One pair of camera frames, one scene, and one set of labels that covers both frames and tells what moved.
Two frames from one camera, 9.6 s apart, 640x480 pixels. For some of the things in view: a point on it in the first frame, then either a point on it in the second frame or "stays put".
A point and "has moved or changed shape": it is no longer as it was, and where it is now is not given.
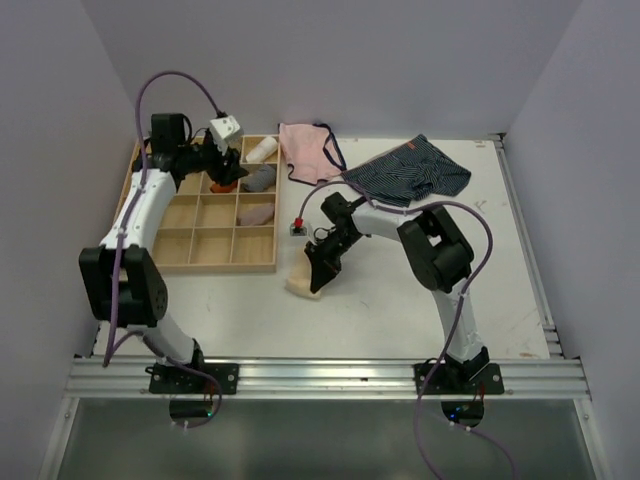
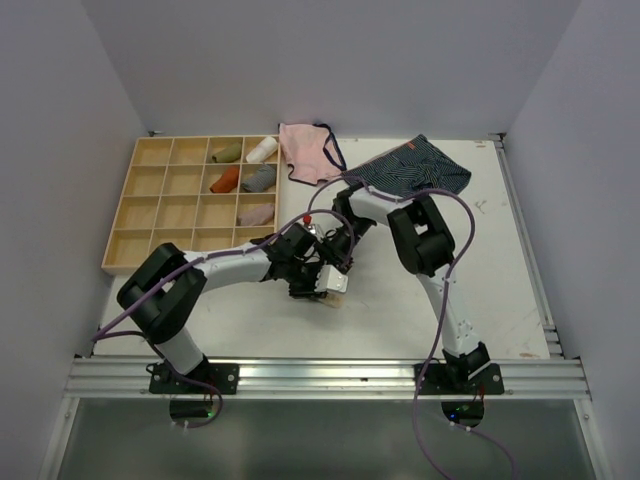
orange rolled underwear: (216, 188) stays put
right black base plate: (488, 382) stays put
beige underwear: (299, 280) has moved or changed shape
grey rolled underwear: (262, 180) stays put
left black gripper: (225, 175) -> (308, 291)
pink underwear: (312, 152) stays put
